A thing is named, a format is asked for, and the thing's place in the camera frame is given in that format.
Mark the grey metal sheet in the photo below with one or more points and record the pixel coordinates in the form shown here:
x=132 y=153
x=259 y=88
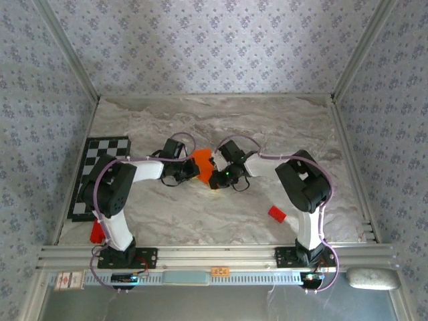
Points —
x=214 y=304

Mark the left circuit board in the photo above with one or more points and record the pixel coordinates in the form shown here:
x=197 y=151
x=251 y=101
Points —
x=123 y=277

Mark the red white sticker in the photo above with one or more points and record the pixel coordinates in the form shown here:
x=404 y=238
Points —
x=68 y=281

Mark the blue-grey duct cover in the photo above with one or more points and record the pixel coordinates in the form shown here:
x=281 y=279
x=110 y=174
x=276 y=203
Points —
x=185 y=278

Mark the small red block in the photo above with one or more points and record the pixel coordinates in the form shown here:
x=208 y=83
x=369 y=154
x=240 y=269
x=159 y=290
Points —
x=277 y=214

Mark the aluminium mounting rail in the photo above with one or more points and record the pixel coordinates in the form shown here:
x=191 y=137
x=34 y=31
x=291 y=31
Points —
x=214 y=255

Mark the aluminium side rail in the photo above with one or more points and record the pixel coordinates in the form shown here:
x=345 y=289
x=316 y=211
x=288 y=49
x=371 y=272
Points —
x=91 y=120
x=344 y=133

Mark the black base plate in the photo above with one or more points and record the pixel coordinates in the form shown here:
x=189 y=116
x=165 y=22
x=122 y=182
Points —
x=286 y=257
x=147 y=259

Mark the circuit board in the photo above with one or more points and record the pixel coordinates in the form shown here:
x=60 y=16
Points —
x=123 y=277
x=312 y=277

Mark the orange number label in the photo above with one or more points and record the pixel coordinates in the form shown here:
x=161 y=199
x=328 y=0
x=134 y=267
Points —
x=220 y=271

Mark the black grey checkerboard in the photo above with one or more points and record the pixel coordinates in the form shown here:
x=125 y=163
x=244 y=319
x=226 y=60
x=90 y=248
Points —
x=100 y=147

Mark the right circuit board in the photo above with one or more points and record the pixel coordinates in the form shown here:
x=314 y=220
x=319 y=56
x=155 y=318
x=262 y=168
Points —
x=312 y=277

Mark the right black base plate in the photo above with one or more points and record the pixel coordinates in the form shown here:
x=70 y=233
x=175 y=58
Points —
x=286 y=257

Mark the red studded brick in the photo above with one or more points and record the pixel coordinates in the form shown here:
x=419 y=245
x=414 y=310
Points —
x=97 y=232

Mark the aluminium frame post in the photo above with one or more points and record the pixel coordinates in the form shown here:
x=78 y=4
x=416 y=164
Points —
x=68 y=50
x=361 y=50

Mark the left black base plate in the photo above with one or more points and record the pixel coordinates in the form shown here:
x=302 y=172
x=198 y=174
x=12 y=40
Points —
x=147 y=259

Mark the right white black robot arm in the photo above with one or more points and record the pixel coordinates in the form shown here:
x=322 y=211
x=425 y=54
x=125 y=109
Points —
x=304 y=187

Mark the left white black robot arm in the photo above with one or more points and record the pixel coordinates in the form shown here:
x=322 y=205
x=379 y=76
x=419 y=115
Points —
x=110 y=194

